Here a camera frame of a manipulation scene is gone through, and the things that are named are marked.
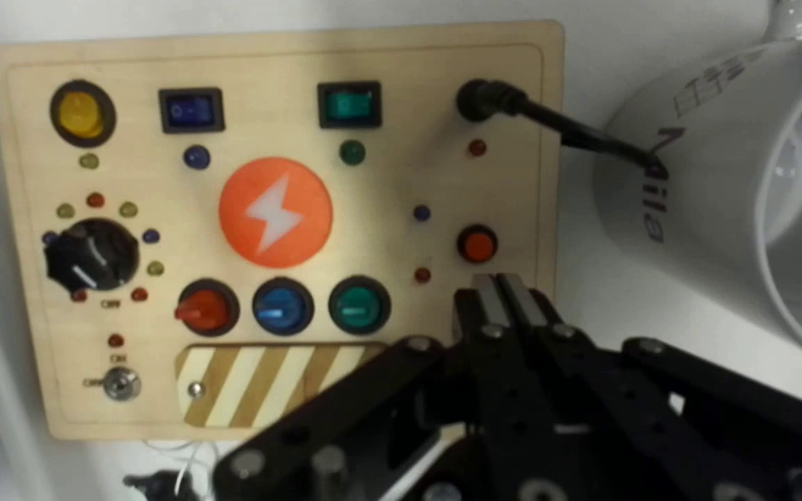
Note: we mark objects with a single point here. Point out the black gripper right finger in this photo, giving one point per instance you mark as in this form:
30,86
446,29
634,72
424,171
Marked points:
534,329

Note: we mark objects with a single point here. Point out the black keys with ring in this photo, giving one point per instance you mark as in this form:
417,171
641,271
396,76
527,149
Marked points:
188,473

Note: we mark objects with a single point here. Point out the white ceramic mug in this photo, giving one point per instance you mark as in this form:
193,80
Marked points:
722,201

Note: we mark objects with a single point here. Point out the wooden button board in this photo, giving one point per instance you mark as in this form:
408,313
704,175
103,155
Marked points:
215,228

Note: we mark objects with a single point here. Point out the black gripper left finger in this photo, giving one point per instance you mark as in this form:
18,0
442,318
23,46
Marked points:
481,322

